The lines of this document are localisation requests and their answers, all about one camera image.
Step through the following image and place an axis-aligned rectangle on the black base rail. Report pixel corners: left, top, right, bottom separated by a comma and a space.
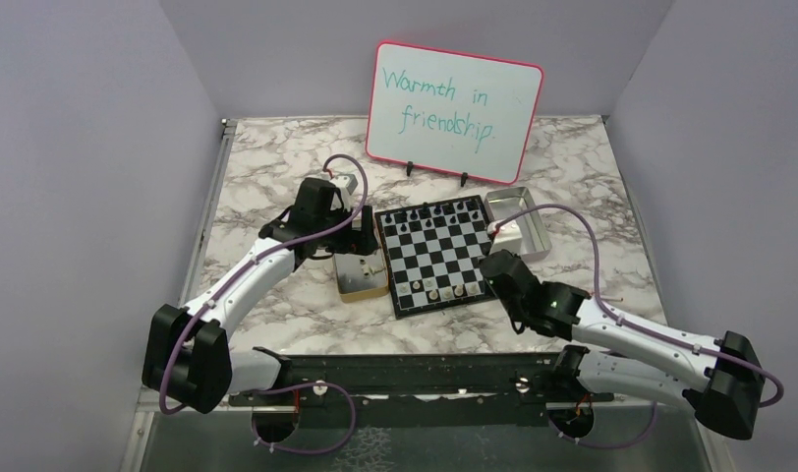
228, 352, 614, 429

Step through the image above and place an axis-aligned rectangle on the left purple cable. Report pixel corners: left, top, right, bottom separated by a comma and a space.
157, 153, 369, 457

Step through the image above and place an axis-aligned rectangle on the black and white chessboard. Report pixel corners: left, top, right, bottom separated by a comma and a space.
374, 195, 495, 320

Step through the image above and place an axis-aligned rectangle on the aluminium frame rail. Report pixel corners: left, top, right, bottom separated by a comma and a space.
119, 118, 239, 471

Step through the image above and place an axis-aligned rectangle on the white board with pink frame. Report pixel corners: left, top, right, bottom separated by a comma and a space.
365, 41, 544, 185

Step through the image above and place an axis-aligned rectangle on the empty silver metal tin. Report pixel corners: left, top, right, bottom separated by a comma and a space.
484, 187, 552, 262

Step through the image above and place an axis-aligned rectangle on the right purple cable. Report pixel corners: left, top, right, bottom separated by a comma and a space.
486, 204, 785, 450

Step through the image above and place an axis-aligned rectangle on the gold tin with white pieces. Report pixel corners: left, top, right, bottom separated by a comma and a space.
332, 250, 389, 304

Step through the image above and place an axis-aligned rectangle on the purple cable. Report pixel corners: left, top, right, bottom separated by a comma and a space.
486, 204, 785, 450
157, 153, 369, 457

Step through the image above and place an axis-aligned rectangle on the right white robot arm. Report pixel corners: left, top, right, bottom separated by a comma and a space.
480, 251, 767, 441

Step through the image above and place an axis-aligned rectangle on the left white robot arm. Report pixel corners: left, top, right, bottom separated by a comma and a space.
142, 174, 378, 413

